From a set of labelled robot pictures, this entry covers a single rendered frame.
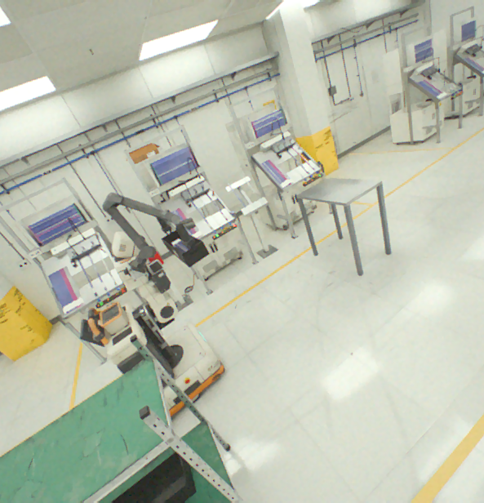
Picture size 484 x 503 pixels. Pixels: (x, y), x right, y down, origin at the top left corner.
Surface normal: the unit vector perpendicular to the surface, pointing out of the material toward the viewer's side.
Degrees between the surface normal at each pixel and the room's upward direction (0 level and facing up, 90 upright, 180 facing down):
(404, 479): 0
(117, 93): 90
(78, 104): 90
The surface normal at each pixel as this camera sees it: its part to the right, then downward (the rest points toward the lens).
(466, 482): -0.36, -0.82
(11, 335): 0.44, 0.26
